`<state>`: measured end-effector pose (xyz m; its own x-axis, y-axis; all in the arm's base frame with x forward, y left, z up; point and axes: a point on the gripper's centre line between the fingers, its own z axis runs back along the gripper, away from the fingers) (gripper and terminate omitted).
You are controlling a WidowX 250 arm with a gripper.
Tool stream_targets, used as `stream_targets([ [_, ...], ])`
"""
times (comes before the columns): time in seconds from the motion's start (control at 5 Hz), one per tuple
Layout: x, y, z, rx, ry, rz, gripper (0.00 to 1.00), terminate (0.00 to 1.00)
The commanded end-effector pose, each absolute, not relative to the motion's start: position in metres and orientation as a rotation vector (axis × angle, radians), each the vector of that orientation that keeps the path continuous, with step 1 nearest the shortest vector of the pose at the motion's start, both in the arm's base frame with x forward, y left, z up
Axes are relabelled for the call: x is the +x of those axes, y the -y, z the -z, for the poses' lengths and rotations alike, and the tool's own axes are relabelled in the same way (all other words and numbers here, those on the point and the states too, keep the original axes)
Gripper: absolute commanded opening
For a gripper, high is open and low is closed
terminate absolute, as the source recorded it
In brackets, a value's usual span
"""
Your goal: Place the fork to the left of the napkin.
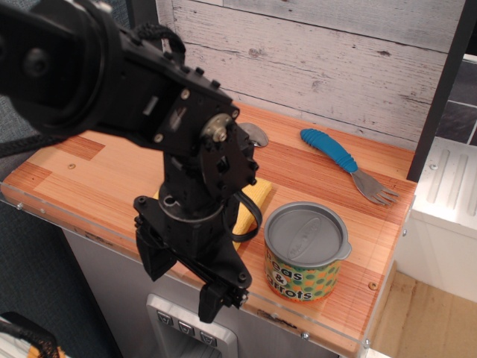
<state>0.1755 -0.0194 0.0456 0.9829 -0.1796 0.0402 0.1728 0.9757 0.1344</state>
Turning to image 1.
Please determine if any white toy sink unit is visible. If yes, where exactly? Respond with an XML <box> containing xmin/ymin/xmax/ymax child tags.
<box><xmin>394</xmin><ymin>138</ymin><xmax>476</xmax><ymax>301</ymax></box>

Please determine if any dark grey right post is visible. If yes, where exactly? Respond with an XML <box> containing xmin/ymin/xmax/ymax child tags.
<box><xmin>406</xmin><ymin>0</ymin><xmax>476</xmax><ymax>183</ymax></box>

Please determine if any blue handled fork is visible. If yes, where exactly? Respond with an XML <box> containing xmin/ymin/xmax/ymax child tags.
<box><xmin>300</xmin><ymin>128</ymin><xmax>399</xmax><ymax>206</ymax></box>

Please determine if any red handled spoon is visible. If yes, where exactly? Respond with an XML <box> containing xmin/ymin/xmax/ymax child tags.
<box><xmin>238</xmin><ymin>122</ymin><xmax>269</xmax><ymax>148</ymax></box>

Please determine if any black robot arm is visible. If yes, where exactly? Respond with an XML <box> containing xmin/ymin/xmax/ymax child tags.
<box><xmin>1</xmin><ymin>1</ymin><xmax>262</xmax><ymax>323</ymax></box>

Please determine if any dark grey post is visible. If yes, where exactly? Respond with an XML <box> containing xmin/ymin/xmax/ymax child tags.
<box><xmin>406</xmin><ymin>0</ymin><xmax>476</xmax><ymax>183</ymax></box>
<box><xmin>125</xmin><ymin>0</ymin><xmax>164</xmax><ymax>51</ymax></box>

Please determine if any dark grey left post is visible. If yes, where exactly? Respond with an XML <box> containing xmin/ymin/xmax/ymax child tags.
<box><xmin>125</xmin><ymin>0</ymin><xmax>164</xmax><ymax>51</ymax></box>

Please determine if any silver dispenser button panel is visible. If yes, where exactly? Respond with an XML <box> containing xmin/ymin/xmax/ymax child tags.
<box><xmin>146</xmin><ymin>294</ymin><xmax>239</xmax><ymax>358</ymax></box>

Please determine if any peas and carrots toy can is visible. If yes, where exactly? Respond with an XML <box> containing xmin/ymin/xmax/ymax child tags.
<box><xmin>264</xmin><ymin>201</ymin><xmax>352</xmax><ymax>302</ymax></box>

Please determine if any black braided cable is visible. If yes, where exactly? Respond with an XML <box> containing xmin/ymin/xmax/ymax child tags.
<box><xmin>0</xmin><ymin>134</ymin><xmax>68</xmax><ymax>159</ymax></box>

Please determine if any yellow folded cloth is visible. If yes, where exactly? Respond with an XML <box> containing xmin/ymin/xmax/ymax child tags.
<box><xmin>154</xmin><ymin>177</ymin><xmax>274</xmax><ymax>253</ymax></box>

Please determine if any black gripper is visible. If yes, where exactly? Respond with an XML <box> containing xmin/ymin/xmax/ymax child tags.
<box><xmin>133</xmin><ymin>196</ymin><xmax>250</xmax><ymax>323</ymax></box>

